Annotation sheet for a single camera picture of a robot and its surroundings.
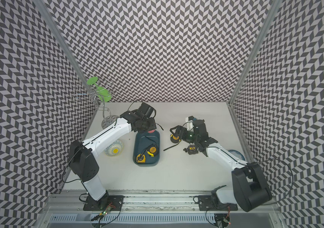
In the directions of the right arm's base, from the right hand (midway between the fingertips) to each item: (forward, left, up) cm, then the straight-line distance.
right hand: (174, 134), depth 83 cm
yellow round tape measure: (-5, +14, -11) cm, 18 cm away
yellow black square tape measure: (-10, +21, -11) cm, 25 cm away
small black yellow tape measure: (-4, -11, -11) cm, 16 cm away
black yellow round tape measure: (+4, 0, -13) cm, 13 cm away
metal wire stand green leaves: (+23, +47, +11) cm, 53 cm away
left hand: (+4, +13, +2) cm, 14 cm away
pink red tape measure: (-2, +13, +8) cm, 15 cm away
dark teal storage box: (+6, +16, -15) cm, 23 cm away
